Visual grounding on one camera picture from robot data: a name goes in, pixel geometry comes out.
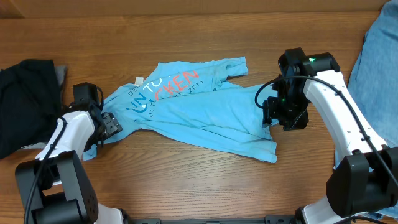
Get light blue printed t-shirt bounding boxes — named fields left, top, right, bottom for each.
left=82, top=56, right=279, bottom=164

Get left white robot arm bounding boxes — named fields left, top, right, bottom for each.
left=15, top=83, right=131, bottom=224

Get blue denim jeans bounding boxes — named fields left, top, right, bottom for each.
left=333, top=0, right=398, bottom=220

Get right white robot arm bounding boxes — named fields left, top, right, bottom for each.
left=259, top=48, right=397, bottom=223

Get black folded garment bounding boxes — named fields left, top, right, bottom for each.
left=1, top=59, right=62, bottom=159

